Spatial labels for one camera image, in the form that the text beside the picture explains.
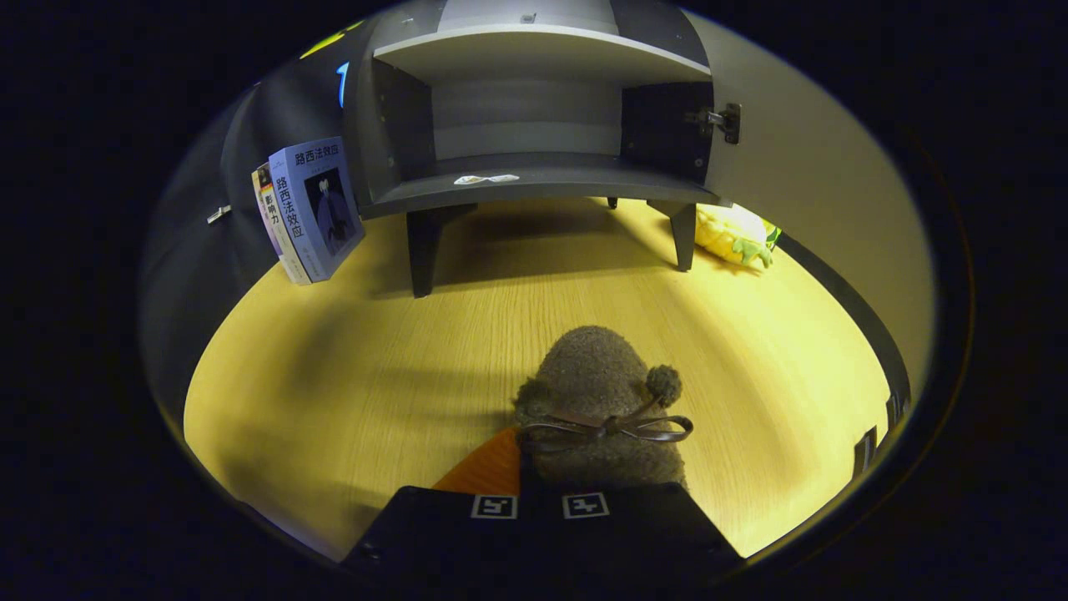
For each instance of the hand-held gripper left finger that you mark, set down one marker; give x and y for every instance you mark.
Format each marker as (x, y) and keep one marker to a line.
(434, 534)

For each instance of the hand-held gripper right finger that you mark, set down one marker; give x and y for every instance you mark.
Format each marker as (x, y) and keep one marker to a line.
(651, 526)

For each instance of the brown fuzzy shoe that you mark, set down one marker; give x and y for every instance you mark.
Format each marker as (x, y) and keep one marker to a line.
(592, 367)

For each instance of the grey shoe cabinet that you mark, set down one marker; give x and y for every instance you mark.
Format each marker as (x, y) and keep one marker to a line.
(534, 179)

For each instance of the metal door hinge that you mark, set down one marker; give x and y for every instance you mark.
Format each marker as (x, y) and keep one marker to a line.
(724, 122)

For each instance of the yellow pineapple plush toy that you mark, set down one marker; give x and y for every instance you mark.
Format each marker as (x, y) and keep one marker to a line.
(726, 234)

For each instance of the blue book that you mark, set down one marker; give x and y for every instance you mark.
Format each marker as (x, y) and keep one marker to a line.
(321, 209)

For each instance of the black backdrop cloth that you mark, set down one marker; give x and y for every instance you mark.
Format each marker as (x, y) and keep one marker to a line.
(200, 275)

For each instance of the cream book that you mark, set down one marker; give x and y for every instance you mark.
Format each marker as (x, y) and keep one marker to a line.
(271, 217)

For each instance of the white cloth clip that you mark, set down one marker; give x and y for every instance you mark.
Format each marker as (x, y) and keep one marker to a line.
(219, 214)

